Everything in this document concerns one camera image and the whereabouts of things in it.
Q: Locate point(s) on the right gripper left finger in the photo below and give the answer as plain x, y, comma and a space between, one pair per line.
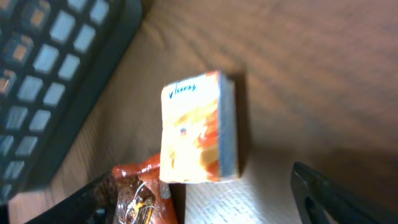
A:
94, 203

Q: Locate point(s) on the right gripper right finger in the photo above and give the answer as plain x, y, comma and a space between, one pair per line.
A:
317, 198

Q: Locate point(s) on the brown chocolate bar wrapper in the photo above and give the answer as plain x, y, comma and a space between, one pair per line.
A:
142, 197

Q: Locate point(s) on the small orange snack packet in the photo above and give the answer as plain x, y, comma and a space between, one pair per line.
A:
199, 131

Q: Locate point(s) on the grey plastic shopping basket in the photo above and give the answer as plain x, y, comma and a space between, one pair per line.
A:
56, 59

